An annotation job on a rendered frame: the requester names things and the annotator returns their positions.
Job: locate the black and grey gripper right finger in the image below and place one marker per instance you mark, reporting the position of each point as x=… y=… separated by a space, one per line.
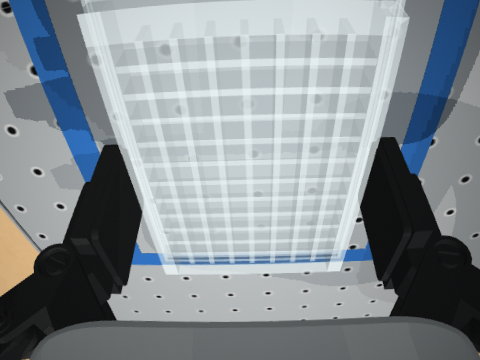
x=409 y=255

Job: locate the blue tape outline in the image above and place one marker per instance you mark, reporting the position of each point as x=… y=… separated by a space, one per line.
x=452 y=33

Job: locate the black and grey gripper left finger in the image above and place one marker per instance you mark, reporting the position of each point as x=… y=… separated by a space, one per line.
x=72 y=281

